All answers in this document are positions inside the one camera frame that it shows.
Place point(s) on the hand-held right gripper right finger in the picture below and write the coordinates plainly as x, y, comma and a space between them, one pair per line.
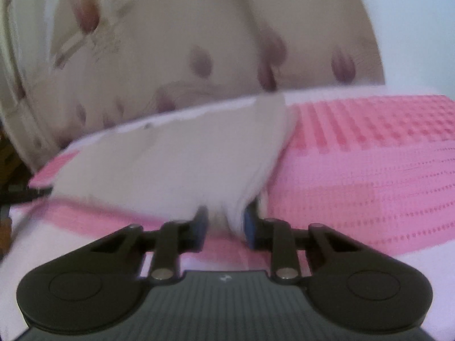
249, 229

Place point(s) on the beige floral bedsheet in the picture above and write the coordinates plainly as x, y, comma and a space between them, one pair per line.
185, 42

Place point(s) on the beige small garment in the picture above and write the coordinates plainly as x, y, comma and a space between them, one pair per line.
185, 156

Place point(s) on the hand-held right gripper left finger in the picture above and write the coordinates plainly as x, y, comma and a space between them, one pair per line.
202, 229

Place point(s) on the pink and white blanket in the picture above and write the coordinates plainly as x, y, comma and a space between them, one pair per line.
362, 170

